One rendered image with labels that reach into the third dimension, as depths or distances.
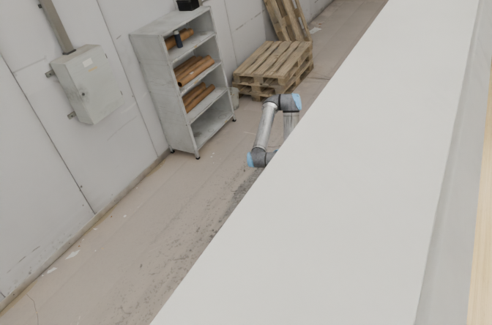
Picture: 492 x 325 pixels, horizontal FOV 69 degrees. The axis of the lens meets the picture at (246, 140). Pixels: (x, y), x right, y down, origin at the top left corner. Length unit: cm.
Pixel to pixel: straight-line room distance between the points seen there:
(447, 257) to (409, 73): 11
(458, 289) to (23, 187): 348
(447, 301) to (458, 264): 3
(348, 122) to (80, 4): 359
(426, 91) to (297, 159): 9
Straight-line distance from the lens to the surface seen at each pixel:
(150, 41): 384
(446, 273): 24
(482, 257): 220
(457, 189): 29
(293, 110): 248
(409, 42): 28
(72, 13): 367
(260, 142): 218
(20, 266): 387
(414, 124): 19
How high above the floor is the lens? 256
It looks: 35 degrees down
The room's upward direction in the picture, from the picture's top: 12 degrees counter-clockwise
